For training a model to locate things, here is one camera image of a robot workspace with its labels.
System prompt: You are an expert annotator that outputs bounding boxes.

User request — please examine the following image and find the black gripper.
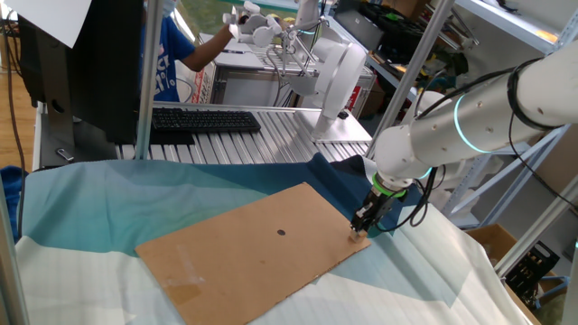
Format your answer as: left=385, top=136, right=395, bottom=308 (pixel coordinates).
left=350, top=191, right=406, bottom=238

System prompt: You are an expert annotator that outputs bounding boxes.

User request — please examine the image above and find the bare person forearm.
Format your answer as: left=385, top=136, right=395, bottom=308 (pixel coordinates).
left=182, top=24, right=236, bottom=73

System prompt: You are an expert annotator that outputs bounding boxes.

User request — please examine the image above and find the open cardboard box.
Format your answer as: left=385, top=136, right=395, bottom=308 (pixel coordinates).
left=464, top=223, right=578, bottom=325

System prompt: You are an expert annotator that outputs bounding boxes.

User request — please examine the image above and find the brown cardboard sheet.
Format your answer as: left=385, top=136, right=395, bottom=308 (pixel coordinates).
left=134, top=181, right=372, bottom=325

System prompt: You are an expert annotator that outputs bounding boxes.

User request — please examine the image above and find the red label box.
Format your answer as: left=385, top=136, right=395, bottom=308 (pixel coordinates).
left=346, top=84, right=363, bottom=113

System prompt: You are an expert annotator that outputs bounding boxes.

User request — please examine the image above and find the white haptic device base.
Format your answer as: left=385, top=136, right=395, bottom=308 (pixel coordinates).
left=288, top=38, right=369, bottom=142

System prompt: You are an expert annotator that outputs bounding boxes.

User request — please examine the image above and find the grey background workbench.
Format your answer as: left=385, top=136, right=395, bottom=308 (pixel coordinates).
left=198, top=31, right=376, bottom=109

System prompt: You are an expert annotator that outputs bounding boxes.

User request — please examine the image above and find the black plastic crate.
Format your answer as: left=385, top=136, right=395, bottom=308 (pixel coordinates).
left=504, top=241, right=562, bottom=309

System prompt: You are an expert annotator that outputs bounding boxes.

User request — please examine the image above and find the black keyboard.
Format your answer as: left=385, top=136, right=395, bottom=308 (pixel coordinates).
left=151, top=107, right=263, bottom=135

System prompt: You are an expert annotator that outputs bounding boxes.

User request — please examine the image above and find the black tool case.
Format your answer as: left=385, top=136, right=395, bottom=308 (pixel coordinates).
left=334, top=0, right=437, bottom=51

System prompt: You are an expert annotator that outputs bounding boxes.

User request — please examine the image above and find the brown cardboard carton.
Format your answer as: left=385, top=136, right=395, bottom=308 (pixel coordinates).
left=527, top=130, right=578, bottom=204

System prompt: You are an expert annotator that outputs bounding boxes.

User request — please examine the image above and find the red white box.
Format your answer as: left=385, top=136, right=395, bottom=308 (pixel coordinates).
left=180, top=70, right=217, bottom=105

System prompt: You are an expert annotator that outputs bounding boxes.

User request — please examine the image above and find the white handheld controller grip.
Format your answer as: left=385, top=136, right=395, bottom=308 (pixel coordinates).
left=221, top=1, right=290, bottom=49

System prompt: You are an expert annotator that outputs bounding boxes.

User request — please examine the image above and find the white metal shelving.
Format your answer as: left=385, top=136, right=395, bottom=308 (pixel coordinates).
left=424, top=0, right=578, bottom=229

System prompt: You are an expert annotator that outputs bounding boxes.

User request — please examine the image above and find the blue teal white tablecloth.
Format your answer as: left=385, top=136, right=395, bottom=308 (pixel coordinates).
left=15, top=152, right=536, bottom=325

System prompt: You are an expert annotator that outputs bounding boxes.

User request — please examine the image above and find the person in blue shirt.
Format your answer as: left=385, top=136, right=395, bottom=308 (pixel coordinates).
left=142, top=0, right=198, bottom=103

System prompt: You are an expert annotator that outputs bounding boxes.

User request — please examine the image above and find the black monitor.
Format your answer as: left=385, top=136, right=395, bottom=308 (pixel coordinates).
left=17, top=0, right=145, bottom=146

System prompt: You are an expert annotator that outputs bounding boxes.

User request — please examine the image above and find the dark grey monitor stand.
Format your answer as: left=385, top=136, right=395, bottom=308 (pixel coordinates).
left=38, top=101, right=119, bottom=169

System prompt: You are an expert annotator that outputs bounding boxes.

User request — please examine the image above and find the blue fabric bundle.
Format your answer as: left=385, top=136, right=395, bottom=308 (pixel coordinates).
left=0, top=165, right=23, bottom=243

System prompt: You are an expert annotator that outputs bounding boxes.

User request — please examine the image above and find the white paper sheet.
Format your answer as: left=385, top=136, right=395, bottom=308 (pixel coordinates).
left=2, top=0, right=94, bottom=50

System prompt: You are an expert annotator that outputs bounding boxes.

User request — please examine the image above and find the green flange ring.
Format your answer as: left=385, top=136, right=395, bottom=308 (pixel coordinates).
left=371, top=173, right=408, bottom=200

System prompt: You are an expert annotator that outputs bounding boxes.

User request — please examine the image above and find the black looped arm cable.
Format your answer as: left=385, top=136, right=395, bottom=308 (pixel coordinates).
left=374, top=166, right=448, bottom=234

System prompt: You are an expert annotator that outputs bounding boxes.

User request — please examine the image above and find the silver device base plate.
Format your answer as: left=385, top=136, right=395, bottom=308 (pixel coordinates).
left=293, top=107, right=375, bottom=145

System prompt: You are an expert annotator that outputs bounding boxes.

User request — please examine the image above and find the aluminium frame post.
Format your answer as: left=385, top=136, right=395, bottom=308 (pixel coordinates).
left=134, top=0, right=165, bottom=162
left=364, top=0, right=456, bottom=159
left=493, top=177, right=578, bottom=280
left=0, top=178, right=32, bottom=325

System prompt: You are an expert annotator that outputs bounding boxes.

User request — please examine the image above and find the black camera cable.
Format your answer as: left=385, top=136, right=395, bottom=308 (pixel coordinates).
left=414, top=56, right=564, bottom=133

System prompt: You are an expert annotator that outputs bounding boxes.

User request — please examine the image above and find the blue handle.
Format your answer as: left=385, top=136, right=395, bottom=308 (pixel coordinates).
left=534, top=274, right=573, bottom=311

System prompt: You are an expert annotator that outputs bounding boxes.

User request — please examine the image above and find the black hanging cable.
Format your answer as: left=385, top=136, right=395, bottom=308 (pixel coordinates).
left=1, top=20, right=27, bottom=240

